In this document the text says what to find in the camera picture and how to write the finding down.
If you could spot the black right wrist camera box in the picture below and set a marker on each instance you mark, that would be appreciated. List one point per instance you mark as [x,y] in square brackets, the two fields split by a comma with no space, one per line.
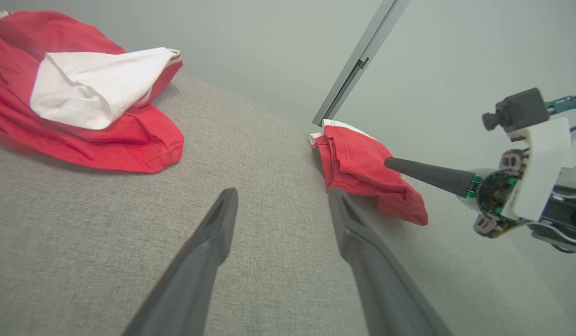
[521,109]

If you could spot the red jersey with white sleeves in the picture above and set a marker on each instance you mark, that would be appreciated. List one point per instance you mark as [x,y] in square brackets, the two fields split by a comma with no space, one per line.
[36,37]

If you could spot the grey metal partition post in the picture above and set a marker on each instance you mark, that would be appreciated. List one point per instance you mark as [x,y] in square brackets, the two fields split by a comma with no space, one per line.
[362,51]

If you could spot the red shorts with white hem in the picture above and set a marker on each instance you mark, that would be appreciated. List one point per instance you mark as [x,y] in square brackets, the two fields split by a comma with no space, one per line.
[362,163]

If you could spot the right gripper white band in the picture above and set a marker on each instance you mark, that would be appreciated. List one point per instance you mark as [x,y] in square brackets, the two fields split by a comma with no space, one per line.
[540,168]

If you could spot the teal right camera connector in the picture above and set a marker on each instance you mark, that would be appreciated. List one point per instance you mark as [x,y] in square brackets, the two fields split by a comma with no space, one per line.
[568,102]

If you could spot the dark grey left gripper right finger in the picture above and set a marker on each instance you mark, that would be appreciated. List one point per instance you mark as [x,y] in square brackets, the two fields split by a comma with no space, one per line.
[381,284]

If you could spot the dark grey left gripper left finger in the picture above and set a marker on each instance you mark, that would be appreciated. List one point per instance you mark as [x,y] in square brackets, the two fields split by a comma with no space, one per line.
[194,270]

